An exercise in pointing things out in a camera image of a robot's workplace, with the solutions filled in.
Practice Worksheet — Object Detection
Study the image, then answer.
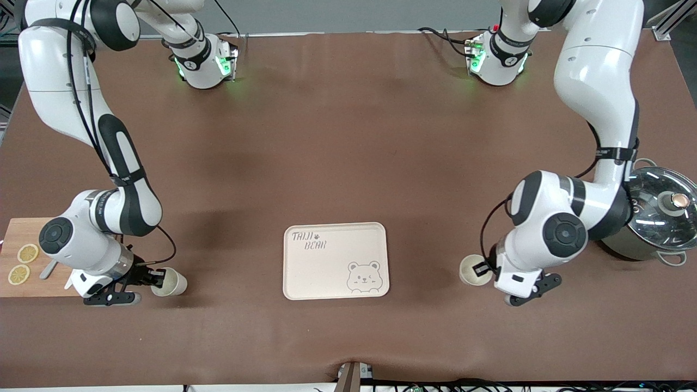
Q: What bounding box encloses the white IKEA cup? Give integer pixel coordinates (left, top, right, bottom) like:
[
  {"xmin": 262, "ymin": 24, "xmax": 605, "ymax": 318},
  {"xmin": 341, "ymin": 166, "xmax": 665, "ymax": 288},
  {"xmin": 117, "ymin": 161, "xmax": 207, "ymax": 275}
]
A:
[
  {"xmin": 459, "ymin": 254, "xmax": 493, "ymax": 287},
  {"xmin": 151, "ymin": 267, "xmax": 188, "ymax": 297}
]

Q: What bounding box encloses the beige bear print tray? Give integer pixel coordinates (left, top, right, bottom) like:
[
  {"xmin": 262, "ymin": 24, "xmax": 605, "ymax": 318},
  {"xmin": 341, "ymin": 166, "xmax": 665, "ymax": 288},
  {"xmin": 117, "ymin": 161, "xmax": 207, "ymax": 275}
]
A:
[{"xmin": 283, "ymin": 222, "xmax": 390, "ymax": 301}]

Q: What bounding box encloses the bamboo cutting board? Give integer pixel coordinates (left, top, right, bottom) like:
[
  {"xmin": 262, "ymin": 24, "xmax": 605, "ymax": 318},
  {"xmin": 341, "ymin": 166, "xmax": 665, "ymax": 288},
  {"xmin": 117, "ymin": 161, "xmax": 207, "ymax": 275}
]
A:
[{"xmin": 0, "ymin": 218, "xmax": 88, "ymax": 298}]

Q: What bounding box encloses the green electric cooking pot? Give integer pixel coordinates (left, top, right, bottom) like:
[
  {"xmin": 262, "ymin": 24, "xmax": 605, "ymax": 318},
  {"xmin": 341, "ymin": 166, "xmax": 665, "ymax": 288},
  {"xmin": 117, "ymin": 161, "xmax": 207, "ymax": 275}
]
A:
[{"xmin": 599, "ymin": 158, "xmax": 697, "ymax": 267}]

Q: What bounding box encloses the glass pot lid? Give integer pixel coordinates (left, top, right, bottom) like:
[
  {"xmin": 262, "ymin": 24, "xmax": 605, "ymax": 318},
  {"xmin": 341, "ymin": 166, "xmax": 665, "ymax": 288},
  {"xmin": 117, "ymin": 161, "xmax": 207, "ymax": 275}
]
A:
[{"xmin": 626, "ymin": 167, "xmax": 697, "ymax": 246}]

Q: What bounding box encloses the brown table cover mat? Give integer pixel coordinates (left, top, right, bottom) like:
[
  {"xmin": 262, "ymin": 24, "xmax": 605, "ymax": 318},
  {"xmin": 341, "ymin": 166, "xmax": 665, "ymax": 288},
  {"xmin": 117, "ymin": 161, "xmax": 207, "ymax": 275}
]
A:
[{"xmin": 0, "ymin": 30, "xmax": 697, "ymax": 388}]

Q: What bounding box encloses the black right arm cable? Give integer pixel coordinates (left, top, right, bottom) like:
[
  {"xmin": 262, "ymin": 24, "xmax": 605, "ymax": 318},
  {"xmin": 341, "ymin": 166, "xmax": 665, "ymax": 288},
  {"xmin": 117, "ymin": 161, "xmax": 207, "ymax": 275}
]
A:
[{"xmin": 65, "ymin": 0, "xmax": 178, "ymax": 273}]

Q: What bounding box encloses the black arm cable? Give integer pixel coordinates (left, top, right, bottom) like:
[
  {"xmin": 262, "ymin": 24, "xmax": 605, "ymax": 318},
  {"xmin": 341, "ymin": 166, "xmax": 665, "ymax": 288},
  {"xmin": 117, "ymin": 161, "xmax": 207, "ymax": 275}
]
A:
[
  {"xmin": 479, "ymin": 98, "xmax": 640, "ymax": 265},
  {"xmin": 65, "ymin": 0, "xmax": 178, "ymax": 273}
]

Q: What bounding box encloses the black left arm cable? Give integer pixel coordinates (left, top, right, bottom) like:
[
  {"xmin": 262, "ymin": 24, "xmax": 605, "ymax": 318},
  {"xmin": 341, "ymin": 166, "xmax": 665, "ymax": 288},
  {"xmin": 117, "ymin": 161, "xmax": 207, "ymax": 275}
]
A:
[{"xmin": 479, "ymin": 98, "xmax": 640, "ymax": 265}]

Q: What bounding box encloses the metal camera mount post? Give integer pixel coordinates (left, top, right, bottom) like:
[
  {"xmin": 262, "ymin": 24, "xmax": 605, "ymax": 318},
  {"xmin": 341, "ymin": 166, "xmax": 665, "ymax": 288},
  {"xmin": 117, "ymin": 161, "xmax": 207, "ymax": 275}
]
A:
[{"xmin": 337, "ymin": 360, "xmax": 374, "ymax": 392}]

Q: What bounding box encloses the black base cable bundle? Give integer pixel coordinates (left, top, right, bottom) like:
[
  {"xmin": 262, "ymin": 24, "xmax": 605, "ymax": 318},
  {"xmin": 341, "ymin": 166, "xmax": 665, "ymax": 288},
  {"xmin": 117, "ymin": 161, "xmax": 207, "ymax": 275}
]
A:
[{"xmin": 417, "ymin": 26, "xmax": 474, "ymax": 58}]

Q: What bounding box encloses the aluminium frame profile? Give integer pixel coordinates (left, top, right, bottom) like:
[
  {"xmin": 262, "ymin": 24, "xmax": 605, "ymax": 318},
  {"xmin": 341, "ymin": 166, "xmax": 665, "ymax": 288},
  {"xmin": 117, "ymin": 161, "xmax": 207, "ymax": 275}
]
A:
[{"xmin": 648, "ymin": 0, "xmax": 697, "ymax": 41}]

